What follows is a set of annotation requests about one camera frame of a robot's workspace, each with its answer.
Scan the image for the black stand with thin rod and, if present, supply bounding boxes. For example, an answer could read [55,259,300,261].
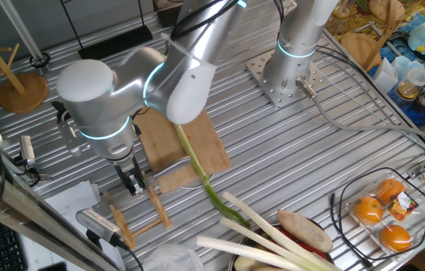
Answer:
[60,0,154,61]

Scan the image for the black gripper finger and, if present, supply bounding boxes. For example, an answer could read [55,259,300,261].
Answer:
[123,178,136,196]
[131,172,148,196]

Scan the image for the silver camera with black cable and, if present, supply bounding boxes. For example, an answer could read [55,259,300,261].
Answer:
[75,208,145,271]

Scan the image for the long scallion with green top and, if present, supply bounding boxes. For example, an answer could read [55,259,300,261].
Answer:
[173,123,252,229]

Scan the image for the small silver camera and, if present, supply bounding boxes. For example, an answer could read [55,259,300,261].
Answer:
[18,134,37,167]

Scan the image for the aluminium frame beam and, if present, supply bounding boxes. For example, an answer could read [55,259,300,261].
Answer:
[0,150,122,271]

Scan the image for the orange fruit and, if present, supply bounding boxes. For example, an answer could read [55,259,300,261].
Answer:
[375,178,406,206]
[352,195,384,226]
[378,224,413,253]

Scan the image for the metal camera mount clamp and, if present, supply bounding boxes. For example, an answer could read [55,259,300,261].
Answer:
[11,154,50,187]

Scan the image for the wooden cutting board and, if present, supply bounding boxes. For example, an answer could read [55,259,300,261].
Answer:
[133,108,232,194]

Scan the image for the round woven wooden item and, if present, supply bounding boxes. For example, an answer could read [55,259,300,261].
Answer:
[368,0,406,23]

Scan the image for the glass flask with yellow liquid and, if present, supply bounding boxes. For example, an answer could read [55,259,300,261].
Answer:
[396,66,425,102]

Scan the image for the orange label sticker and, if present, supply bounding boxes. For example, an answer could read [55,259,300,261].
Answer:
[387,190,420,223]

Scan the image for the clear glass bottle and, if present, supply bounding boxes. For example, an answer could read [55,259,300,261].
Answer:
[326,0,353,33]

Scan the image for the metal bowl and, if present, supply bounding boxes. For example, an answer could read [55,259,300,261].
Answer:
[227,224,335,271]

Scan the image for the clear plastic bag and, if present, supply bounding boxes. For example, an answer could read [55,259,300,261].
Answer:
[142,243,206,271]

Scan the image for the wooden mug tree stand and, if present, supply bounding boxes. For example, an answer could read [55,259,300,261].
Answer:
[0,17,50,115]
[339,0,399,72]

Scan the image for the red vegetable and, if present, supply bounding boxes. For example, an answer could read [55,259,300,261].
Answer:
[268,224,329,261]

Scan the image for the black cables at robot base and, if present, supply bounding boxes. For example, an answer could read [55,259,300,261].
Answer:
[315,44,425,154]

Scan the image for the aluminium pole with black ring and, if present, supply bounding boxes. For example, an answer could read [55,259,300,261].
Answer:
[0,0,52,75]

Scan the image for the thin black cable loop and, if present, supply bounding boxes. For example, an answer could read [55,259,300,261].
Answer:
[328,166,425,270]

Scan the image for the pale potato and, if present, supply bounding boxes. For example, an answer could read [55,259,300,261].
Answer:
[234,255,274,271]

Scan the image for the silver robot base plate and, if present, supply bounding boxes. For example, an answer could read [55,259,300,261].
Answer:
[245,48,329,109]

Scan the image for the white paper sheets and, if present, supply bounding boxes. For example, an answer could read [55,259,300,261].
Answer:
[20,180,127,271]

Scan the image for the blue cloth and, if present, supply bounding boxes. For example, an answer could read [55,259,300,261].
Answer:
[378,7,425,127]

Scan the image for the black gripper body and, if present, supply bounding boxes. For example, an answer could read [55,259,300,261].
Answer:
[114,157,142,184]

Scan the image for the brown sweet potato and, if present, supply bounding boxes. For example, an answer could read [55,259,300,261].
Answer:
[275,209,335,254]

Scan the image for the wooden knife rack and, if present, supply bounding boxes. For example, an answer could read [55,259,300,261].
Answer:
[102,171,173,250]

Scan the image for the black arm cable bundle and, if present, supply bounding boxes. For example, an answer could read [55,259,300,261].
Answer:
[170,0,289,41]

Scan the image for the white paper box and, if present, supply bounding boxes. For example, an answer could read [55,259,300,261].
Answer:
[371,57,401,95]

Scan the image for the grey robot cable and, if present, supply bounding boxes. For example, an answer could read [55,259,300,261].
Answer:
[295,76,425,151]

